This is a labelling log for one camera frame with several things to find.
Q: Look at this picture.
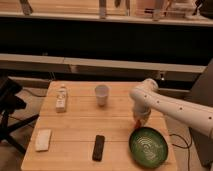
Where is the white small bottle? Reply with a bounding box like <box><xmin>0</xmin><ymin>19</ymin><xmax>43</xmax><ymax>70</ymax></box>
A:
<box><xmin>55</xmin><ymin>84</ymin><xmax>68</xmax><ymax>113</ymax></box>

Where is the green bowl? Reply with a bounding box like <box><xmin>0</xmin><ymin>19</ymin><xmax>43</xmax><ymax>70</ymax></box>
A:
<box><xmin>129</xmin><ymin>127</ymin><xmax>168</xmax><ymax>169</ymax></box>

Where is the black cable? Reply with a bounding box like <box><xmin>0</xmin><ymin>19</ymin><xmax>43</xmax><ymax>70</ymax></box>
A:
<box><xmin>168</xmin><ymin>133</ymin><xmax>193</xmax><ymax>171</ymax></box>

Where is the black rectangular block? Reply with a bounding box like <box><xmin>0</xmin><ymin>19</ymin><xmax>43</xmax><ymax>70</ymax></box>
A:
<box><xmin>92</xmin><ymin>135</ymin><xmax>105</xmax><ymax>161</ymax></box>

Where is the red pepper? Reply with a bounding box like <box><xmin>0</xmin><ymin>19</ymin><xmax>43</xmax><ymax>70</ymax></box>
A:
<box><xmin>134</xmin><ymin>121</ymin><xmax>142</xmax><ymax>129</ymax></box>

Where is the black tripod stand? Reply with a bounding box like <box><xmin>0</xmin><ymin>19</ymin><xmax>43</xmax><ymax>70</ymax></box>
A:
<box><xmin>0</xmin><ymin>76</ymin><xmax>39</xmax><ymax>154</ymax></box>

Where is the white plastic cup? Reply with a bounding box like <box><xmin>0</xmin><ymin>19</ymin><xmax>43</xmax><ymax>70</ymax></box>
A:
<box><xmin>95</xmin><ymin>85</ymin><xmax>109</xmax><ymax>106</ymax></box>

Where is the long wooden bench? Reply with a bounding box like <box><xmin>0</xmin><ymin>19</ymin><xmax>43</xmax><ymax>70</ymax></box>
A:
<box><xmin>0</xmin><ymin>53</ymin><xmax>206</xmax><ymax>81</ymax></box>

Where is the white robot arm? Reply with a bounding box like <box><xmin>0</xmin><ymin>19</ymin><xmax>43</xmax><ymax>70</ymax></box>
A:
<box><xmin>129</xmin><ymin>78</ymin><xmax>213</xmax><ymax>139</ymax></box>

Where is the white sponge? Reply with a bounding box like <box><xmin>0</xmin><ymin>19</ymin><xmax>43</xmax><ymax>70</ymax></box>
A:
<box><xmin>35</xmin><ymin>129</ymin><xmax>52</xmax><ymax>151</ymax></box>

